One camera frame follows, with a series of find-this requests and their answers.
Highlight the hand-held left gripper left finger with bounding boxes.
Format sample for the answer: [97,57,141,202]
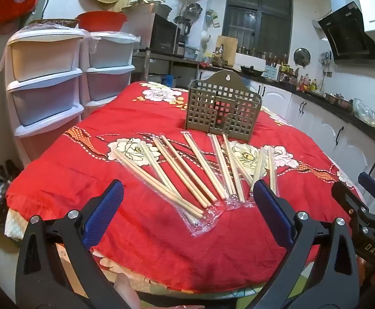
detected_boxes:
[15,179,137,309]

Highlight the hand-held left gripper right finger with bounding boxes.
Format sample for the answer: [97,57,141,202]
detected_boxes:
[253,179,360,309]

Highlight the set of chopsticks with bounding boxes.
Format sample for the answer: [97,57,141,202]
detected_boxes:
[112,131,280,237]

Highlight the grey perforated chopstick holder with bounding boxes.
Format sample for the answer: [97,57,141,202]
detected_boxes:
[184,70,263,144]

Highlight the hanging kitchen utensils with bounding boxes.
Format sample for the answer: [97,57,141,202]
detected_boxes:
[319,51,333,69]

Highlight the person's left hand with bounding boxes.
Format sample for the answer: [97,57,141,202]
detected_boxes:
[113,273,205,309]

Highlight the clear plastic bag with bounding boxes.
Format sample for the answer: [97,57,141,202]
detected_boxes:
[352,98,375,131]

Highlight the red floral tablecloth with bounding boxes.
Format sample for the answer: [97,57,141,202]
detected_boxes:
[6,81,365,297]

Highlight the black kitchen countertop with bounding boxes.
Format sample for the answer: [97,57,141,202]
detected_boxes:
[200,61,375,155]

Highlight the cluster of condiment bottles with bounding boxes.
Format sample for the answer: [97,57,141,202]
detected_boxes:
[296,73,319,92]

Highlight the white knife holder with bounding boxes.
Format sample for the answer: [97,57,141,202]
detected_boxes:
[265,55,283,81]

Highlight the black wok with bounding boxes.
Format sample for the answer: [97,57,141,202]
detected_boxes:
[238,65,268,77]

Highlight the hanging steel pot lid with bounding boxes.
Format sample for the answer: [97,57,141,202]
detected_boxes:
[293,48,311,69]

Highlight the white countertop box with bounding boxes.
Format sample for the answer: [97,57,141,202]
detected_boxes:
[236,53,267,71]

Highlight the black range hood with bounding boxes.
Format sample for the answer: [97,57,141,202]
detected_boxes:
[318,2,375,69]

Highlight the white plastic drawer tower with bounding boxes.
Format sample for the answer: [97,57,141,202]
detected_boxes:
[5,27,87,171]
[84,31,141,111]

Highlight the steel shelf rack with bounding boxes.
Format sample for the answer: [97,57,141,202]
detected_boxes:
[132,50,202,86]

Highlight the row of spice jars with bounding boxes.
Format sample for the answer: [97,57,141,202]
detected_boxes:
[237,47,292,65]

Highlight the steel kitchen faucet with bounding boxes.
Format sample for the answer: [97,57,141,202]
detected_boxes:
[214,45,227,65]

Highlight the wooden cutting board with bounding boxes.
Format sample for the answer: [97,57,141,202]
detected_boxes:
[215,35,238,65]

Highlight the silver black microwave oven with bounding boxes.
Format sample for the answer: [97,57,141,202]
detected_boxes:
[149,13,182,55]

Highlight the red plastic basin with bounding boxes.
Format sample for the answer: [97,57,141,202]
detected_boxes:
[76,11,128,33]

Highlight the dark framed window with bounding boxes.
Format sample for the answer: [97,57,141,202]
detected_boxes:
[222,0,293,59]

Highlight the brown wicker basket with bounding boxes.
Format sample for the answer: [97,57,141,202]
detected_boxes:
[29,19,79,29]

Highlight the black blender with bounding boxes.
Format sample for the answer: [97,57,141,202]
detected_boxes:
[174,15,193,37]

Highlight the hanging green white packets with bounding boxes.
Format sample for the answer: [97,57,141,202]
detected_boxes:
[207,9,222,28]

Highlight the steel tray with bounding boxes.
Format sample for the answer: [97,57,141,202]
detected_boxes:
[122,2,173,20]

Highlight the hanging steel colander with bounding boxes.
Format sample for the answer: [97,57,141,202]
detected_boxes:
[184,3,204,18]

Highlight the silver flexible duct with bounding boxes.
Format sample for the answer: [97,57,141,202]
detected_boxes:
[313,10,333,28]

